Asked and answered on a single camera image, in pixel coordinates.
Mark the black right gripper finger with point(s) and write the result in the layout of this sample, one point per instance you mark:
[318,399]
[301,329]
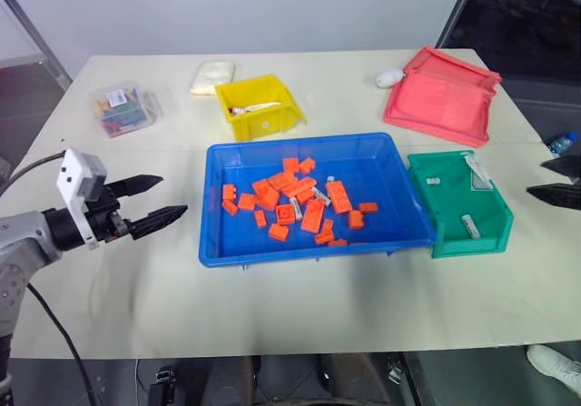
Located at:
[556,195]
[563,165]

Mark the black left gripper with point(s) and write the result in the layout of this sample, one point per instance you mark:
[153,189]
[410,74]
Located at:
[105,217]

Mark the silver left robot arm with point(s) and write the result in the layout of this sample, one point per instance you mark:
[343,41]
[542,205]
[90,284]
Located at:
[27,238]

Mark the clear box of colourful pieces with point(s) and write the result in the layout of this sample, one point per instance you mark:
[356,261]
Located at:
[123,111]

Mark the clear water bottle blue label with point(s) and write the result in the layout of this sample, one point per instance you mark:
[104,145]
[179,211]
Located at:
[563,145]

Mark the orange building block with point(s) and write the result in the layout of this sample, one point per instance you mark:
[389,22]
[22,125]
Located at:
[291,165]
[308,164]
[368,207]
[300,185]
[229,192]
[285,215]
[356,220]
[247,201]
[338,196]
[307,196]
[278,232]
[265,193]
[323,237]
[313,216]
[281,181]
[229,206]
[260,218]
[327,225]

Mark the green plastic bin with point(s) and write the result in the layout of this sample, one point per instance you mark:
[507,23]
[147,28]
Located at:
[458,242]

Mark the yellow plastic bin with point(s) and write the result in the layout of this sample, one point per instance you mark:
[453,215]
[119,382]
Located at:
[258,122]

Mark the red plastic tray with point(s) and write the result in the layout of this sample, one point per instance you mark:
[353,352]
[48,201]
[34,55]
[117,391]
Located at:
[436,111]
[454,63]

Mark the white plastic bag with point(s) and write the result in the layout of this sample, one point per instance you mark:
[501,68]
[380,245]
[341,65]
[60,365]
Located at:
[211,76]

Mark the white orange packet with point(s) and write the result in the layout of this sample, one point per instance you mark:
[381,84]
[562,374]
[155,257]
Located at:
[254,107]

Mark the white shoe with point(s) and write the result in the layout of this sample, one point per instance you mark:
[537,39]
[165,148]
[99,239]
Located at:
[554,367]

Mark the blue plastic tray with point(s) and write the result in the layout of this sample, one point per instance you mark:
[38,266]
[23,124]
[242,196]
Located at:
[318,238]

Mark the black clamp under table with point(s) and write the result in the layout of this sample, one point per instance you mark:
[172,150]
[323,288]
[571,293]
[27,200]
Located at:
[163,379]
[395,369]

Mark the white crumpled wad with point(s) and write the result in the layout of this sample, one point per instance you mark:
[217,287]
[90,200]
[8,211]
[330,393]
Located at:
[388,77]

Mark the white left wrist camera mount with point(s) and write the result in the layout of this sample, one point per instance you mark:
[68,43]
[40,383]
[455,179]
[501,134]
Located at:
[72,174]

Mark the grey metal frame post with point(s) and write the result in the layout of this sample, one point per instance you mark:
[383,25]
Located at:
[41,38]

